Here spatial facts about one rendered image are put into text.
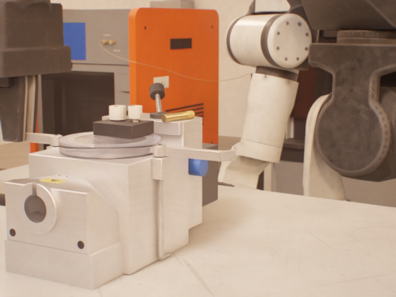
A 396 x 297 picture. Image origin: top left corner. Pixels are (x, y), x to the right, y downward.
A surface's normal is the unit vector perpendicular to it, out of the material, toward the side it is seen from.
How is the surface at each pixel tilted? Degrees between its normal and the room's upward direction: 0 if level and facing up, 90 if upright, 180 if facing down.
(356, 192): 90
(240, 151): 76
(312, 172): 90
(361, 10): 132
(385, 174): 122
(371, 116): 87
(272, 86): 81
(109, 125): 90
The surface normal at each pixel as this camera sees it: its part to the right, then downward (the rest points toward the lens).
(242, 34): -0.85, -0.18
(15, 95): -0.47, 0.15
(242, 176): 0.48, 0.14
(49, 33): 0.88, 0.08
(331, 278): 0.00, -0.99
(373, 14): -0.65, 0.72
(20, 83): 0.29, 0.15
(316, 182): 0.75, 0.11
